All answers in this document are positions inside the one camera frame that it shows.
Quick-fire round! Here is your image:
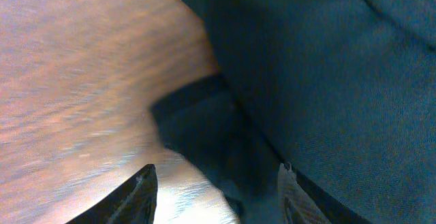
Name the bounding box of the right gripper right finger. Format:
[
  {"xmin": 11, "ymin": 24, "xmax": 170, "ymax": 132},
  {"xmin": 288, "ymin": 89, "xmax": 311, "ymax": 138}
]
[{"xmin": 278, "ymin": 163, "xmax": 368, "ymax": 224}]

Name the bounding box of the black t-shirt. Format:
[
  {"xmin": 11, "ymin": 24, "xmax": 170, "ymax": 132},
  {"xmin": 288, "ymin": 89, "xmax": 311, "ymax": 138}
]
[{"xmin": 151, "ymin": 0, "xmax": 435, "ymax": 223}]

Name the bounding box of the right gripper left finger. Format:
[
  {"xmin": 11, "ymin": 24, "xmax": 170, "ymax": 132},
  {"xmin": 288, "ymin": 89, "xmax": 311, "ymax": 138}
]
[{"xmin": 67, "ymin": 164, "xmax": 158, "ymax": 224}]

